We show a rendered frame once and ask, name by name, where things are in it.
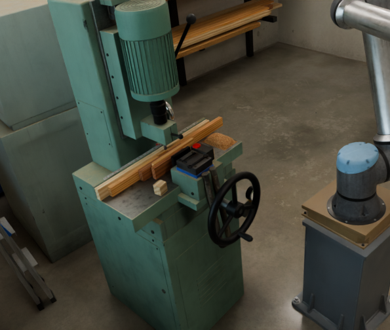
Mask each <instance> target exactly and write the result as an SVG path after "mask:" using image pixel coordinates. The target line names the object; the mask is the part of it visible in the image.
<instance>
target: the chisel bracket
mask: <svg viewBox="0 0 390 330"><path fill-rule="evenodd" d="M140 126H141V130H142V135H143V136H144V137H146V138H149V139H152V140H153V141H156V142H158V143H161V144H163V145H168V144H169V143H172V142H173V141H174V140H176V139H178V137H175V136H171V135H170V134H171V133H173V134H178V129H177V124H176V122H174V121H171V120H168V119H167V122H166V123H165V124H160V125H158V124H155V123H154V120H153V115H152V114H151V115H149V116H147V117H146V118H144V119H142V120H140Z"/></svg>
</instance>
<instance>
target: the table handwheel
mask: <svg viewBox="0 0 390 330"><path fill-rule="evenodd" d="M242 179H248V180H249V181H250V182H251V183H252V186H253V200H252V205H247V206H245V205H244V204H243V203H241V202H239V201H237V193H236V183H237V182H238V181H240V180H242ZM230 188H231V191H232V200H231V201H229V200H226V199H225V198H224V196H225V195H226V194H227V192H228V190H229V189H230ZM260 195H261V189H260V183H259V181H258V178H257V177H256V176H255V175H254V174H253V173H251V172H239V173H236V174H235V175H232V176H231V177H230V178H229V179H228V180H227V181H226V182H225V183H224V184H223V185H222V186H221V188H220V189H219V191H218V192H217V194H216V196H215V197H214V200H213V202H212V205H211V207H210V211H209V214H208V233H209V236H210V239H211V240H212V241H213V242H214V243H215V244H216V245H219V246H228V245H231V244H233V243H234V242H236V241H237V240H238V239H239V238H241V237H240V236H239V232H244V233H245V232H246V231H247V230H248V228H249V227H250V225H251V224H252V222H253V220H254V218H255V216H256V213H257V210H258V206H259V203H260ZM219 207H221V208H223V209H225V210H226V213H227V214H228V215H229V216H228V218H227V219H226V221H225V223H224V225H223V227H222V228H221V229H220V231H219V233H218V234H217V232H216V217H217V213H218V210H219ZM245 210H250V211H249V213H248V215H247V217H246V219H245V221H244V223H243V224H242V225H241V227H240V228H239V229H238V231H237V232H235V233H234V234H233V235H231V236H230V237H228V238H221V237H222V235H223V233H224V232H225V230H226V228H227V226H228V225H229V223H230V222H231V220H232V218H236V219H238V218H240V217H242V215H243V213H244V211H245Z"/></svg>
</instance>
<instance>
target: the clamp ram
mask: <svg viewBox="0 0 390 330"><path fill-rule="evenodd" d="M190 151H191V149H190V147H189V146H187V147H185V148H183V149H182V150H181V151H179V152H177V153H176V154H174V155H172V156H171V161H172V167H175V166H176V165H177V163H176V161H177V160H178V159H179V158H181V157H183V156H184V155H186V154H187V153H188V152H190Z"/></svg>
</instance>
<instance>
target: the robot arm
mask: <svg viewBox="0 0 390 330"><path fill-rule="evenodd" d="M330 16H331V19H332V21H333V23H335V24H336V25H337V26H338V27H339V28H342V29H353V28H355V29H357V30H360V31H362V37H363V41H364V49H365V54H366V62H367V67H368V75H369V79H370V87H371V92H372V100H373V104H374V112H375V118H376V125H377V130H378V133H377V134H376V135H375V136H374V137H373V140H374V145H372V144H371V143H367V144H365V142H354V143H350V144H348V145H345V146H344V147H342V148H341V149H340V150H339V152H338V156H337V161H336V183H337V187H336V190H337V191H336V193H335V195H334V197H333V199H332V210H333V212H334V213H335V214H336V215H337V216H339V217H341V218H343V219H346V220H349V221H367V220H369V219H373V218H374V217H376V216H377V215H378V214H379V212H380V210H381V202H380V200H379V198H378V195H377V193H376V186H377V185H378V184H380V183H385V182H387V181H390V0H333V2H332V4H331V7H330Z"/></svg>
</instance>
